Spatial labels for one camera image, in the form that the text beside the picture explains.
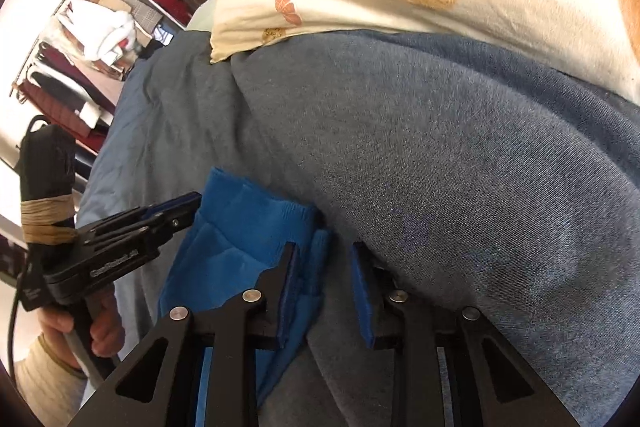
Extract blue fleece pants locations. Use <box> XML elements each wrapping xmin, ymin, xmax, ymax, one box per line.
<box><xmin>157</xmin><ymin>168</ymin><xmax>331</xmax><ymax>405</ymax></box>

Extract beige sleeve left forearm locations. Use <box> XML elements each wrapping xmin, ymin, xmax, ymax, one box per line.
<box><xmin>14</xmin><ymin>334</ymin><xmax>88</xmax><ymax>426</ymax></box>

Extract person's left hand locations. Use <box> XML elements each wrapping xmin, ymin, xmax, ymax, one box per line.
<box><xmin>37</xmin><ymin>285</ymin><xmax>125</xmax><ymax>369</ymax></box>

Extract red plaid coat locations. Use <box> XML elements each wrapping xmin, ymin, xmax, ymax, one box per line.
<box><xmin>17</xmin><ymin>80</ymin><xmax>106</xmax><ymax>153</ymax></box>

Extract grey bed duvet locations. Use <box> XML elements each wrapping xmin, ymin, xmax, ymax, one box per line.
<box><xmin>78</xmin><ymin>31</ymin><xmax>639</xmax><ymax>426</ymax></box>

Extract white fluffy jacket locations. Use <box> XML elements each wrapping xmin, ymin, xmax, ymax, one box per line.
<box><xmin>56</xmin><ymin>0</ymin><xmax>137</xmax><ymax>66</ymax></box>

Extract pale green pillow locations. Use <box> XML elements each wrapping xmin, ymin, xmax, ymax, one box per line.
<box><xmin>186</xmin><ymin>0</ymin><xmax>217</xmax><ymax>32</ymax></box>

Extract wooden clothes rack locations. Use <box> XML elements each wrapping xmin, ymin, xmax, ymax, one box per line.
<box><xmin>8</xmin><ymin>0</ymin><xmax>124</xmax><ymax>104</ymax></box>

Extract black camera with tape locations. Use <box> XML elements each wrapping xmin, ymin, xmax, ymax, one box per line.
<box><xmin>17</xmin><ymin>115</ymin><xmax>77</xmax><ymax>311</ymax></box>

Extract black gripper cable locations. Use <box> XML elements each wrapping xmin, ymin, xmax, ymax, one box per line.
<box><xmin>5</xmin><ymin>286</ymin><xmax>27</xmax><ymax>388</ymax></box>

